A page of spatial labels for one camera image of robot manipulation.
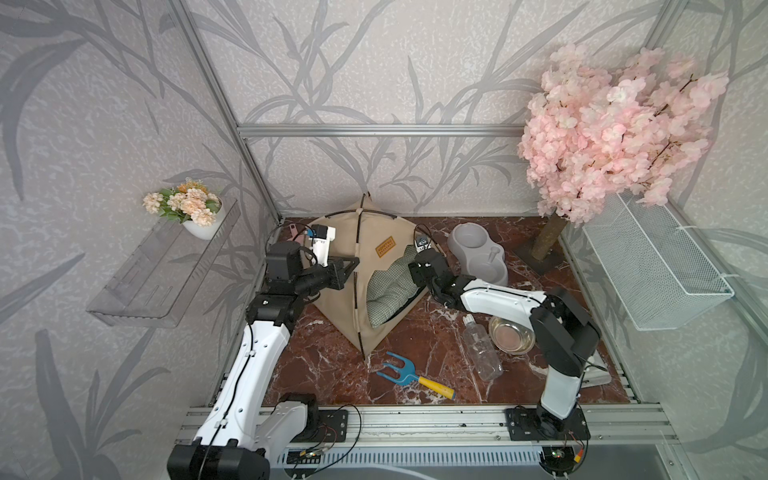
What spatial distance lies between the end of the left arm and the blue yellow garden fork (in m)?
0.32

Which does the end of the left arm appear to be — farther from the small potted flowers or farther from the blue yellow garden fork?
the blue yellow garden fork

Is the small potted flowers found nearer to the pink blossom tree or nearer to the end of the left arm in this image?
the end of the left arm

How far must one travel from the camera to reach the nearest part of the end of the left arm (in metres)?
0.56

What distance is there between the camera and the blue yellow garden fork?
796mm
